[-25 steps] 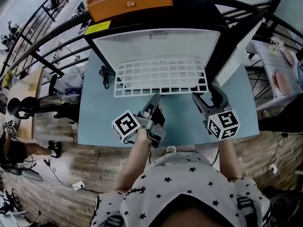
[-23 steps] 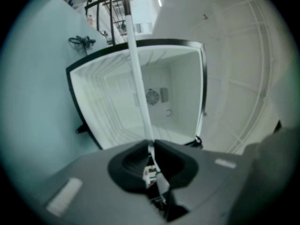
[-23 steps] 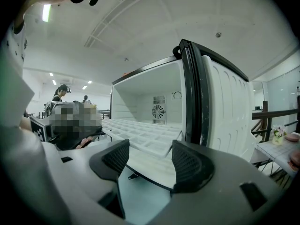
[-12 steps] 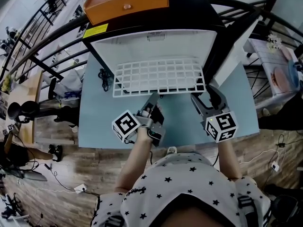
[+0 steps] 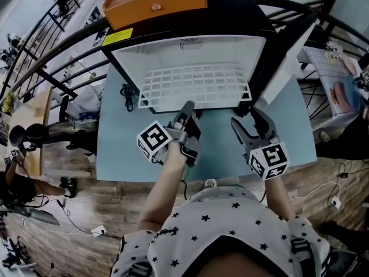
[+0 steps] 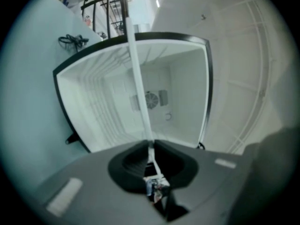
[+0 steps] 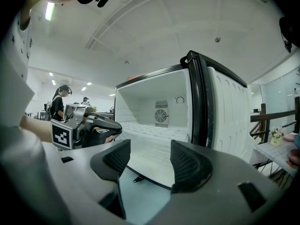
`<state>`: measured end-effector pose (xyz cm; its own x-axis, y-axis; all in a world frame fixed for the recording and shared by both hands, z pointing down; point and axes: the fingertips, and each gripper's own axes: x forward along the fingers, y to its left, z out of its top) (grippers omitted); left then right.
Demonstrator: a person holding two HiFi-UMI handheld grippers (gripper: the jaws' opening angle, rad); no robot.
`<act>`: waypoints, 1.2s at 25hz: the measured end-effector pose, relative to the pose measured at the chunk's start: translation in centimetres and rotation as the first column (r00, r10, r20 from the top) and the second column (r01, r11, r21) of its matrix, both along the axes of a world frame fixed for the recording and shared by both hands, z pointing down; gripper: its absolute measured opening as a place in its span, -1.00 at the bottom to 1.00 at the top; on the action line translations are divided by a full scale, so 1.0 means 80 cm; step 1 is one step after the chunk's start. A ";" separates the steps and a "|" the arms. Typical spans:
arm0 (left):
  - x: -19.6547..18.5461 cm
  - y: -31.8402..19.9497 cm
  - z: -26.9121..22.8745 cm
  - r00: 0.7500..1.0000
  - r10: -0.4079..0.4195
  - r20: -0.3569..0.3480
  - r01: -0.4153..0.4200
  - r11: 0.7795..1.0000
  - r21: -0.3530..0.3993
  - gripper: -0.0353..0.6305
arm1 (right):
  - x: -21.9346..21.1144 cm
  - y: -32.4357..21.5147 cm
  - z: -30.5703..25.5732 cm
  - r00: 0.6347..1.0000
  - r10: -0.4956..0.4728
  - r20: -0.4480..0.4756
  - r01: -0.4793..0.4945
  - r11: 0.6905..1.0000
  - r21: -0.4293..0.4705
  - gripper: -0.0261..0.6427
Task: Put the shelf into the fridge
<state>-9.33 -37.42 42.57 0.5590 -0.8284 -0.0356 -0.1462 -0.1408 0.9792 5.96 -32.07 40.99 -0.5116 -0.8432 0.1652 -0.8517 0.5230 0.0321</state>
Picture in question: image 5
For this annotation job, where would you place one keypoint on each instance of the white power strip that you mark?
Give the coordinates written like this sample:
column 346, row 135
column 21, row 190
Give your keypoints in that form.
column 100, row 230
column 336, row 202

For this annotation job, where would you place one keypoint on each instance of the person's white shoe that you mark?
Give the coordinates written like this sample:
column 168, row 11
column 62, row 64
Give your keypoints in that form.
column 210, row 182

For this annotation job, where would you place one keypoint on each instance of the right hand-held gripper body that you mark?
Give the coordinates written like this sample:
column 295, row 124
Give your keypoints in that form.
column 271, row 160

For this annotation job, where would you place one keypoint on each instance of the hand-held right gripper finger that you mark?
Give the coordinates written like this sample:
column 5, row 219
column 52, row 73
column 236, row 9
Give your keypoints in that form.
column 240, row 134
column 265, row 127

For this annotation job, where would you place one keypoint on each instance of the large pink plate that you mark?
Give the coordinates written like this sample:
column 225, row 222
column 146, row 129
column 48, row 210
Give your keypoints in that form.
column 337, row 97

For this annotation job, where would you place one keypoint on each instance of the black metal railing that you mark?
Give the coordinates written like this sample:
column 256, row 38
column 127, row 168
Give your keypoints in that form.
column 57, row 82

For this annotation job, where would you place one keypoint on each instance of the yellow flower bunch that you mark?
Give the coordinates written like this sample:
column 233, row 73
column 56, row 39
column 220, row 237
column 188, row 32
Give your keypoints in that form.
column 8, row 102

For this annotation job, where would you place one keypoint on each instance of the vase of pale flowers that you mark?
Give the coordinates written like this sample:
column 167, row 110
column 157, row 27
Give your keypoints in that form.
column 334, row 50

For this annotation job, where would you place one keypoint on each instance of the light blue table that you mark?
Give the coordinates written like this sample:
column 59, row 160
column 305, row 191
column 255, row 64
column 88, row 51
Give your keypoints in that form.
column 124, row 154

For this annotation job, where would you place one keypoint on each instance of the person's left forearm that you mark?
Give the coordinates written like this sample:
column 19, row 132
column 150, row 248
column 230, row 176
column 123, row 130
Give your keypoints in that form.
column 164, row 189

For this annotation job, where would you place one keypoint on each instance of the blue plate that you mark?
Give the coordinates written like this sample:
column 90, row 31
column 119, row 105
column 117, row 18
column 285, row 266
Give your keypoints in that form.
column 353, row 92

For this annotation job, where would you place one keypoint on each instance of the black mini fridge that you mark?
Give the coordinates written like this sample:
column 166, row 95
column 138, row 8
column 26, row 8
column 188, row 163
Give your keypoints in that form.
column 201, row 50

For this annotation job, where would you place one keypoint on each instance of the black harness buckle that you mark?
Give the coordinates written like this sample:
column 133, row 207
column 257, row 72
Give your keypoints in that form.
column 302, row 248
column 140, row 270

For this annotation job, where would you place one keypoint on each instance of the small pink plate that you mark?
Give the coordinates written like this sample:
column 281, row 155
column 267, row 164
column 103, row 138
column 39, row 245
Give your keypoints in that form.
column 353, row 66

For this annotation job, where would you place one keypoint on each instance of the wooden desk with white legs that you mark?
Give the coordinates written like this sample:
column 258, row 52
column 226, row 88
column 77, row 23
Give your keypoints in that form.
column 40, row 108

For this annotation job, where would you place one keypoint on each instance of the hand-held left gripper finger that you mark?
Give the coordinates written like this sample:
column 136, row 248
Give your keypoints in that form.
column 186, row 112
column 193, row 130

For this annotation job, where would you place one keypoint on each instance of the black equipment stand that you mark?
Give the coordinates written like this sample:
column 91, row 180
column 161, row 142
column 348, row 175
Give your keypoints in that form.
column 40, row 216

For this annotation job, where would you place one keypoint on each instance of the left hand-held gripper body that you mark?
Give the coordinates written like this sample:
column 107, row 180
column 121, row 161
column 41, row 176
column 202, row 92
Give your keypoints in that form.
column 152, row 138

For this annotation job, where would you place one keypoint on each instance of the table with grid tablecloth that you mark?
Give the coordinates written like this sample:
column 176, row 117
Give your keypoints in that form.
column 320, row 68

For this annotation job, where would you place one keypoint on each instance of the white star print shirt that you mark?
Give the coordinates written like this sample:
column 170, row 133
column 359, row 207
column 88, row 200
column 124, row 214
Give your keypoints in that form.
column 219, row 226

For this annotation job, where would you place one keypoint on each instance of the person's right forearm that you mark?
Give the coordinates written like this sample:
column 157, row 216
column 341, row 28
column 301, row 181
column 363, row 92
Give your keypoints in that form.
column 278, row 198

